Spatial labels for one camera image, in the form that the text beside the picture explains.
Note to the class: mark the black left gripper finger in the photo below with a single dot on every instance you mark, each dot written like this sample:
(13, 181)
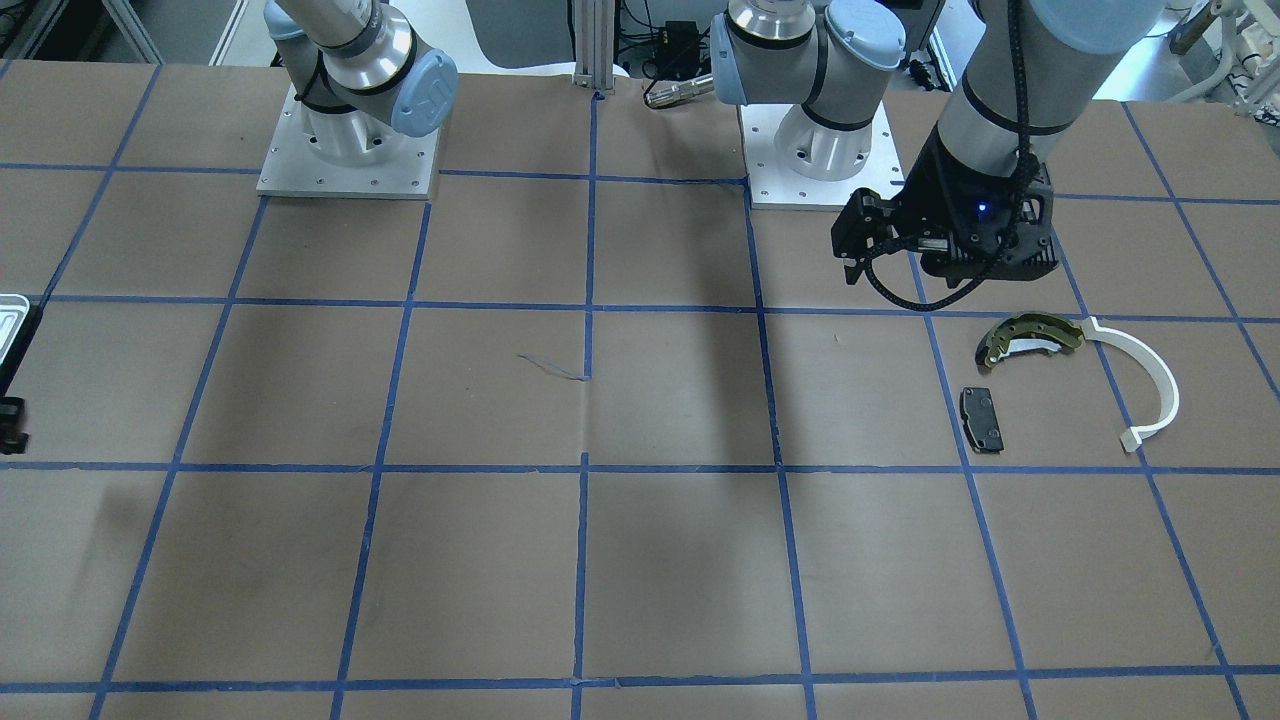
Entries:
(853, 270)

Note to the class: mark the white curved plastic bracket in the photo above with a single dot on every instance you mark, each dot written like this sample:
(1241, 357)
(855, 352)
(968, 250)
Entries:
(1160, 373)

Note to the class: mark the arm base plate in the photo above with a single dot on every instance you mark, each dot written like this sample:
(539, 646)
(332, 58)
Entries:
(794, 164)
(315, 155)

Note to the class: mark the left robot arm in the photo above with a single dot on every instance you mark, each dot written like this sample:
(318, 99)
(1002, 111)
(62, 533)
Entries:
(1037, 66)

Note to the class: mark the aluminium frame post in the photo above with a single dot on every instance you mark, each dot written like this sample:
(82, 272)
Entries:
(594, 39)

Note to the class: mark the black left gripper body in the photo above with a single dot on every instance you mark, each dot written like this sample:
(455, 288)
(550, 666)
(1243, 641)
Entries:
(928, 188)

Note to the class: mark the black brake pad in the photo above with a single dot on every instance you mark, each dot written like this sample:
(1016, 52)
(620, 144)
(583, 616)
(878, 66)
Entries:
(980, 422)

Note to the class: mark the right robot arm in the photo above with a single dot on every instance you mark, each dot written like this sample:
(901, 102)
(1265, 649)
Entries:
(362, 75)

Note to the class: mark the olive brake shoe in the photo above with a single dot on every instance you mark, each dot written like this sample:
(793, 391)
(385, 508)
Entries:
(1028, 333)

